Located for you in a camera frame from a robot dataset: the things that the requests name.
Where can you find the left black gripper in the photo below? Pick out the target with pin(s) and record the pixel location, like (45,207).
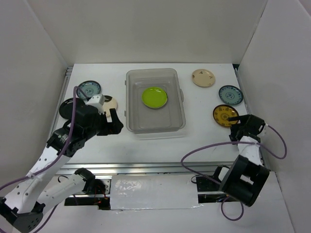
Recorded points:
(114,126)

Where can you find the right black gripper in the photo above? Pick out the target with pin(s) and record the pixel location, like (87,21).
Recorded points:
(244,120)

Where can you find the amber gold patterned plate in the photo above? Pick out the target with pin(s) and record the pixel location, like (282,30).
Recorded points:
(222,113)

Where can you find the blue patterned plate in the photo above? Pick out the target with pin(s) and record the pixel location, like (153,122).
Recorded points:
(88,89)
(230,95)

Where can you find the cream plate with black patch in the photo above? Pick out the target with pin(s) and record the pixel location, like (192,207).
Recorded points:
(109,103)

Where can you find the lime green plate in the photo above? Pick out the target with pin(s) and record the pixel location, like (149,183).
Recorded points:
(154,97)

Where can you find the cream floral plate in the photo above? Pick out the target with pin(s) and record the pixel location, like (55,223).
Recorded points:
(203,78)

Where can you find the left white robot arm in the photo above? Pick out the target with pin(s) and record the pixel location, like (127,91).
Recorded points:
(25,206)

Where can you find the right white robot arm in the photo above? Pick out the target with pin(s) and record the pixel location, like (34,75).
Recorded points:
(245,179)

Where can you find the clear grey plastic bin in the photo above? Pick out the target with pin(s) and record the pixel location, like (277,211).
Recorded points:
(142,119)

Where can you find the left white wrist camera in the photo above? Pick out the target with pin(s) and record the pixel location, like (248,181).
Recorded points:
(97,101)

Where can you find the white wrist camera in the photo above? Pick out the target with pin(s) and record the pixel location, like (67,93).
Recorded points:
(97,101)
(263,130)

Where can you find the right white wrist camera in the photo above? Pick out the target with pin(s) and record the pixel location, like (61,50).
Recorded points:
(263,130)

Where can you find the aluminium front rail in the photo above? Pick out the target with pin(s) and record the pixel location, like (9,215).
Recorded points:
(141,168)

